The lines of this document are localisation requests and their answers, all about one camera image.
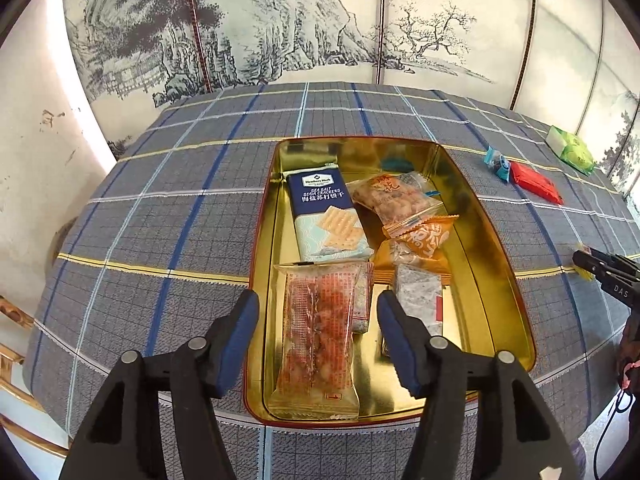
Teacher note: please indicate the blue round cookie packet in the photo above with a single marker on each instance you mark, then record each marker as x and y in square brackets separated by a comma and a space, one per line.
[405, 167]

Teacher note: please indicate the brown printed square cake pack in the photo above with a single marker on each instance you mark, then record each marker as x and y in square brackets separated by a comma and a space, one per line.
[362, 298]

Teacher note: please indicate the clear orange cracker stick pack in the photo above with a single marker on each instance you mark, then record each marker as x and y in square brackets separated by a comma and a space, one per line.
[315, 374]

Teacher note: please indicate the yellow brown cake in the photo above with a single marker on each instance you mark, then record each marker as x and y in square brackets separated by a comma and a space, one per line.
[586, 275]

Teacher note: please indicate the red flat snack packet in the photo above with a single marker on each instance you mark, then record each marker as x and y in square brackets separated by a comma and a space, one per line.
[534, 182]

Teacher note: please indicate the clear fried twist snack bag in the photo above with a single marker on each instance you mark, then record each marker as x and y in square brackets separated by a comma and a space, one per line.
[398, 200]

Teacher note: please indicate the light blue candy packet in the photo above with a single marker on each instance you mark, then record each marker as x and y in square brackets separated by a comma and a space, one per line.
[498, 164]

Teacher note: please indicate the blue soda cracker pack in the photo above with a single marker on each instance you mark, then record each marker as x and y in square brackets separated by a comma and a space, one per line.
[326, 223]

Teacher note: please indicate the clear black sesame snack pack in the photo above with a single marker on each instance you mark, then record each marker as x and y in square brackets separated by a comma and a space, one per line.
[419, 293]

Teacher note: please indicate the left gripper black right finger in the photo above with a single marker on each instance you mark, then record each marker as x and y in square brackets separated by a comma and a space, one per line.
[517, 436]

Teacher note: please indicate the orange snack packet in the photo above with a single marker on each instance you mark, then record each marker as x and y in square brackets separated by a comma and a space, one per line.
[391, 254]
[422, 233]

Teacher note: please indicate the person's right hand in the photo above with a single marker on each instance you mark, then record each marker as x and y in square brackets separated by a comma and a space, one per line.
[627, 361]

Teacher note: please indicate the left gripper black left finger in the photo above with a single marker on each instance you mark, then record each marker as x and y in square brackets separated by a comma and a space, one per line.
[121, 434]

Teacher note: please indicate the ink landscape folding screen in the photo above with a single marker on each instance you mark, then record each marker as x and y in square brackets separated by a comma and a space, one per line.
[568, 63]

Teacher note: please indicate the plaid blue grey tablecloth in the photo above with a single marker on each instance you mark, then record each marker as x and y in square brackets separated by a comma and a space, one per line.
[163, 246]

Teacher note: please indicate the green tissue pack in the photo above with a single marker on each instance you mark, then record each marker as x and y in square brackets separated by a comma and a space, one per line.
[570, 149]

